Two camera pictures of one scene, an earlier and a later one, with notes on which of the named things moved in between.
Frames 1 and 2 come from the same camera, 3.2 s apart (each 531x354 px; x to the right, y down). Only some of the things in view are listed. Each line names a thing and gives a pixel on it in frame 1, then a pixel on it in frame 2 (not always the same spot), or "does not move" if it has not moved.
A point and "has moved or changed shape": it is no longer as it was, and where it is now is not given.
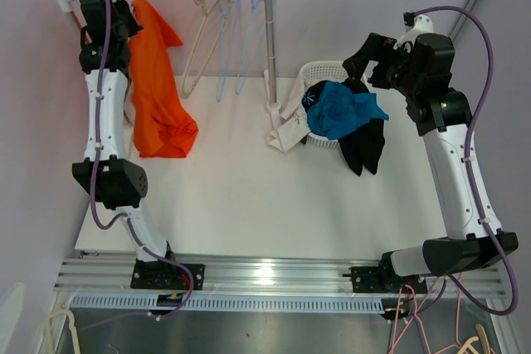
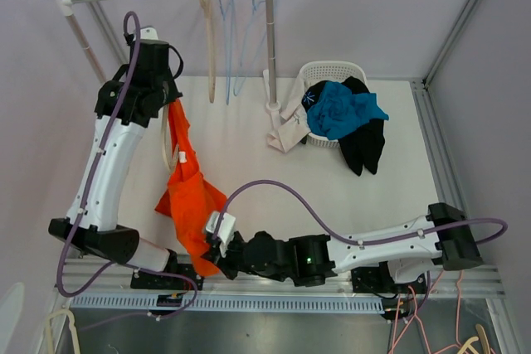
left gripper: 120,5 -> 172,92
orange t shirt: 162,128 has moved or changed shape
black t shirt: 364,150 does not move
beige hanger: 187,89 has moved or changed shape
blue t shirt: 338,111 does not move
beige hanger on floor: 50,344 does not move
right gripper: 380,49 -> 224,264
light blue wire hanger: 237,80 -> 227,14
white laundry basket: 322,71 does not move
